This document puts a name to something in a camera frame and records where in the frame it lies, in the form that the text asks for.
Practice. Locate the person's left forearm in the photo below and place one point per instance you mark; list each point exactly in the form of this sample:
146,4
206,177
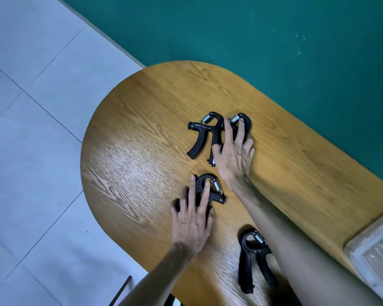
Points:
159,280

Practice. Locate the person's left thumb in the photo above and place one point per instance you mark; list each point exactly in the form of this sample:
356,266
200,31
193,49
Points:
210,218

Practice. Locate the person's right forearm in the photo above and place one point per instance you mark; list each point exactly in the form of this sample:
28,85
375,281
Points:
293,251

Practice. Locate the black metal chair frame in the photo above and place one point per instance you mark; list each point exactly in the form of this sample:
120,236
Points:
121,291

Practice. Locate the person's right middle finger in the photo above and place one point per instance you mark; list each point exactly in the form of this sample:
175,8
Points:
241,130

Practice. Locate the person's left hand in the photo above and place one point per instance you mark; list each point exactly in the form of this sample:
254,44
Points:
190,227

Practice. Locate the black hand grip strengthener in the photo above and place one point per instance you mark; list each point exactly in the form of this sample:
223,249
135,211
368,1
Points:
246,261
214,130
201,187
246,121

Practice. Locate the person's left middle finger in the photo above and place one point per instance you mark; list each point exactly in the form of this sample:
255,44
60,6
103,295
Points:
192,191

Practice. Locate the person's left little finger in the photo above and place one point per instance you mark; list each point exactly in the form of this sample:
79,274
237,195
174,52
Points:
175,212

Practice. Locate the clear plastic storage box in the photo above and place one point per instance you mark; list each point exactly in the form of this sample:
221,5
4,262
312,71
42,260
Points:
375,254

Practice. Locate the person's right little finger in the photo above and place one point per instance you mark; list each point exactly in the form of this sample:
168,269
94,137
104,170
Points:
252,156

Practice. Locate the person's right thumb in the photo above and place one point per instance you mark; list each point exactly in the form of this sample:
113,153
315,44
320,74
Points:
217,154

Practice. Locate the person's right hand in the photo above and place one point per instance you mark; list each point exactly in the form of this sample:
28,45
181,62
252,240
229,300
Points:
233,162

